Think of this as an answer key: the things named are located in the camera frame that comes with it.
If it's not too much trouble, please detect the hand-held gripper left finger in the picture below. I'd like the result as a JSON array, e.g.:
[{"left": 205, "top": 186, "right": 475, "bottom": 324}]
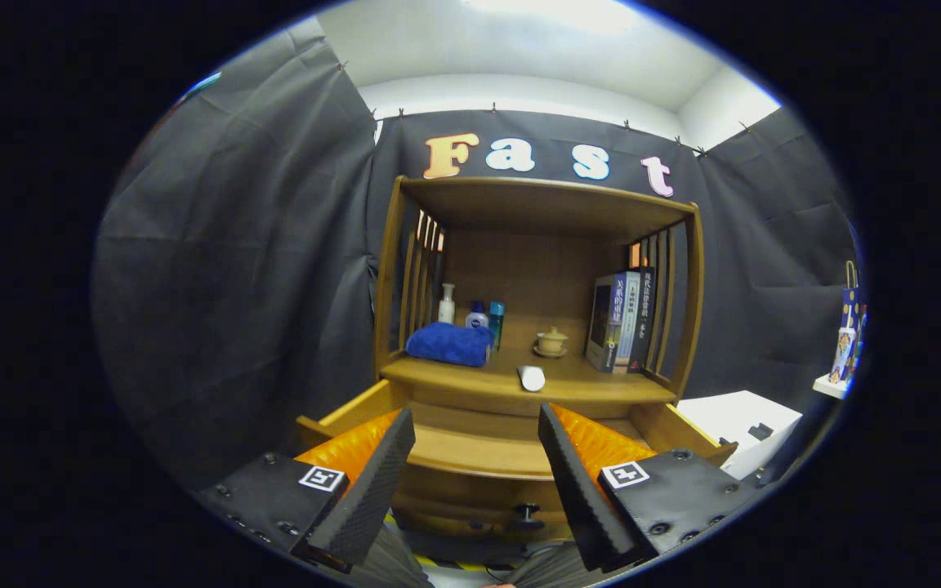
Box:
[{"left": 197, "top": 408, "right": 416, "bottom": 575}]

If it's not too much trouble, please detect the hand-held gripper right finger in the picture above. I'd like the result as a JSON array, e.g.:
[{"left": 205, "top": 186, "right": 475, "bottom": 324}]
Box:
[{"left": 537, "top": 402, "right": 765, "bottom": 572}]

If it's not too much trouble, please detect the wooden drawer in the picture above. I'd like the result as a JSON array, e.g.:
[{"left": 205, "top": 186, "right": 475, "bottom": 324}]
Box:
[{"left": 295, "top": 378, "right": 739, "bottom": 540}]

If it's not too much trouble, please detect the wooden countertop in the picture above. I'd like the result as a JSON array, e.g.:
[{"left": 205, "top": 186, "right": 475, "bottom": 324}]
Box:
[{"left": 379, "top": 353, "right": 677, "bottom": 408}]

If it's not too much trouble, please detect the wooden cabinet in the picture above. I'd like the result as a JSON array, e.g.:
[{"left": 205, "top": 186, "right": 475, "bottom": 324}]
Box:
[{"left": 372, "top": 176, "right": 704, "bottom": 544}]

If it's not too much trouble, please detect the person's grey trouser leg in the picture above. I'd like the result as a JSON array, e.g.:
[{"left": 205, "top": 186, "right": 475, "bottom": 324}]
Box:
[
  {"left": 507, "top": 543, "right": 594, "bottom": 588},
  {"left": 356, "top": 523, "right": 439, "bottom": 588}
]

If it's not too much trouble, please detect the yellow and black floor tape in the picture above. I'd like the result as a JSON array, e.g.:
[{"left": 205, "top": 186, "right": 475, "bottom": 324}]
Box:
[{"left": 413, "top": 555, "right": 520, "bottom": 572}]

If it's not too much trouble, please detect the white storage box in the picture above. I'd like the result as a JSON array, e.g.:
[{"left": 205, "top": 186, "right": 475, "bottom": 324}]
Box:
[{"left": 675, "top": 390, "right": 805, "bottom": 481}]

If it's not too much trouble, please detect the beige lidded teacup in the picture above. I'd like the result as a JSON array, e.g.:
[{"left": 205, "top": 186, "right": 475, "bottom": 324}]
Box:
[{"left": 533, "top": 327, "right": 569, "bottom": 359}]

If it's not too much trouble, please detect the blue folded towel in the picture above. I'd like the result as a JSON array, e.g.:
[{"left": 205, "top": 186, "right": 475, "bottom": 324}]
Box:
[{"left": 405, "top": 321, "right": 496, "bottom": 368}]

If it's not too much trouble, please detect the light blue book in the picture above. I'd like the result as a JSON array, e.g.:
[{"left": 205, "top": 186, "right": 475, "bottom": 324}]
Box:
[{"left": 613, "top": 270, "right": 643, "bottom": 375}]

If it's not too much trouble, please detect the patterned carton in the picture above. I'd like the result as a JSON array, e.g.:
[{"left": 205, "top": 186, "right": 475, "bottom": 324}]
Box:
[{"left": 830, "top": 327, "right": 857, "bottom": 385}]

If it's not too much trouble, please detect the blue gift bag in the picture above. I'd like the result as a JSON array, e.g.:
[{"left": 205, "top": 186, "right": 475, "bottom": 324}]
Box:
[{"left": 838, "top": 261, "right": 862, "bottom": 381}]

